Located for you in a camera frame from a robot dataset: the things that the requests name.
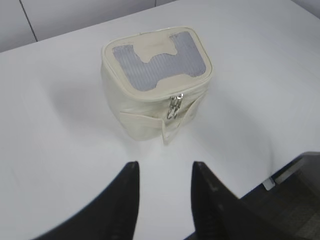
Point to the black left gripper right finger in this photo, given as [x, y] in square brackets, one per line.
[219, 215]

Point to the cream zippered bag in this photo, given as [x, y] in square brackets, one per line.
[141, 73]

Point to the silver metal zipper pull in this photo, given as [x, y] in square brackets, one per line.
[174, 106]

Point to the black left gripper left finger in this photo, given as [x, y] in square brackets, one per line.
[112, 215]

